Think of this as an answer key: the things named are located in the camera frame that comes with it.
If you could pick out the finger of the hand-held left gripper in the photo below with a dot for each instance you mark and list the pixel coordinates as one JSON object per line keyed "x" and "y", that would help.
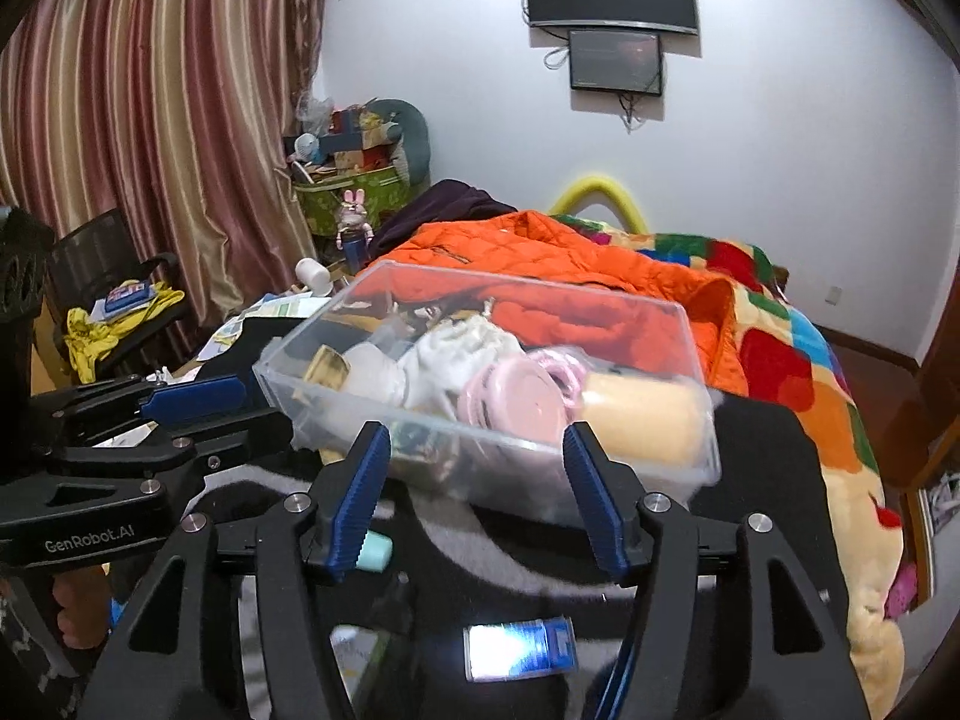
{"x": 225, "y": 439}
{"x": 195, "y": 394}

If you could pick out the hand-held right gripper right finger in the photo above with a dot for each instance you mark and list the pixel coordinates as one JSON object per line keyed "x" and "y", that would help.
{"x": 592, "y": 502}

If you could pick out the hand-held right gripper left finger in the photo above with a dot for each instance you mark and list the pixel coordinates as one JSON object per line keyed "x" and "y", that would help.
{"x": 360, "y": 495}

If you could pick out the small pale green box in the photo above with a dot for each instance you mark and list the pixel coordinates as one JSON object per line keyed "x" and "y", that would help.
{"x": 375, "y": 549}

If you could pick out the cream yellow bottle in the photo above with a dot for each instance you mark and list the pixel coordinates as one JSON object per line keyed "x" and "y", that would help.
{"x": 637, "y": 412}

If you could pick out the clear plastic storage box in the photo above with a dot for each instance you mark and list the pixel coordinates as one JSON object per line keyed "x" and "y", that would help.
{"x": 315, "y": 382}

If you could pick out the translucent white jar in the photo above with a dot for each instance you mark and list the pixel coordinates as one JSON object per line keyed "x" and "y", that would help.
{"x": 375, "y": 375}

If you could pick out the pink round fan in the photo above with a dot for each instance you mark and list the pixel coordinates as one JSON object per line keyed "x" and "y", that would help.
{"x": 517, "y": 405}

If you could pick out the green glass bottle white label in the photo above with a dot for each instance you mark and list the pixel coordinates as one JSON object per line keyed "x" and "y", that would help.
{"x": 356, "y": 652}

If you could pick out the blue white packet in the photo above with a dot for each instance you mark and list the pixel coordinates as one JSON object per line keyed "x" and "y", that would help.
{"x": 517, "y": 649}

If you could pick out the person's left hand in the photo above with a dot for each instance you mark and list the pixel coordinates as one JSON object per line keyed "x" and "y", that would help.
{"x": 79, "y": 604}

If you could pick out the pile of papers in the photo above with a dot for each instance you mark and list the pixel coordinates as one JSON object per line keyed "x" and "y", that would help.
{"x": 255, "y": 322}

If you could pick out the blue book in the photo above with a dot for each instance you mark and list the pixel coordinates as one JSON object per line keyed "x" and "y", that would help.
{"x": 124, "y": 298}

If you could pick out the yellow cloth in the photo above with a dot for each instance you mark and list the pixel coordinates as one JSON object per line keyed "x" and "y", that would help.
{"x": 90, "y": 337}

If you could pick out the white cup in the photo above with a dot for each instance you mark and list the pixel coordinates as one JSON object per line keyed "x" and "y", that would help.
{"x": 313, "y": 277}

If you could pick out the black grey rug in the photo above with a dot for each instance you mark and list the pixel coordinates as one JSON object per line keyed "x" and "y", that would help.
{"x": 765, "y": 480}

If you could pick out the black chair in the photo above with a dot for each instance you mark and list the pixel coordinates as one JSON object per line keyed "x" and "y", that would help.
{"x": 82, "y": 255}

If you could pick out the pink rabbit figure bottle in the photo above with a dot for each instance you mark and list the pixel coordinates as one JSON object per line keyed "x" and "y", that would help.
{"x": 352, "y": 240}

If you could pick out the green storage box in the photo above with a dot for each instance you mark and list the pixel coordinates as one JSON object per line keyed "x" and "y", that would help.
{"x": 330, "y": 206}

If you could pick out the colourful patchwork blanket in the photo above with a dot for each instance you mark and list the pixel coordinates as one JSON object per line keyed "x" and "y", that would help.
{"x": 787, "y": 360}

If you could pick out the orange quilted jacket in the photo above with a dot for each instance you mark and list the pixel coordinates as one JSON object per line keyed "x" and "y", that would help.
{"x": 570, "y": 255}

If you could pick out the blue white plush toy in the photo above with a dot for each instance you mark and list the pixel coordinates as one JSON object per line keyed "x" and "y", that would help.
{"x": 306, "y": 148}

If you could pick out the striped pink gold curtain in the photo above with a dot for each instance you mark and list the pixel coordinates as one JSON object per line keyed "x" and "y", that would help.
{"x": 150, "y": 127}

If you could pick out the dark purple cloth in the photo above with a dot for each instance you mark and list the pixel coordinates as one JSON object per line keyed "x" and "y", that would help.
{"x": 450, "y": 206}

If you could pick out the patchwork fabric bundle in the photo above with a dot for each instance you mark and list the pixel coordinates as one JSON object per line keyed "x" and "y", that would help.
{"x": 360, "y": 135}

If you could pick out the pink cloth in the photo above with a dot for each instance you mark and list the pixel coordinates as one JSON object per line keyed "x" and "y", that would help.
{"x": 904, "y": 589}

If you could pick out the grey round cushion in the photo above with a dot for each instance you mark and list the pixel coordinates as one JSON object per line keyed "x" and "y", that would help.
{"x": 416, "y": 142}

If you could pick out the white plastic bag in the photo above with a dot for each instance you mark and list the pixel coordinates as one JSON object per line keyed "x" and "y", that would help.
{"x": 943, "y": 491}

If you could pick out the white wall socket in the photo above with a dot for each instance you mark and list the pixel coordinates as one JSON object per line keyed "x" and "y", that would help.
{"x": 833, "y": 295}

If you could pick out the small black wall monitor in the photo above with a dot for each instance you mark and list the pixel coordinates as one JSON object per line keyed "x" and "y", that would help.
{"x": 615, "y": 60}

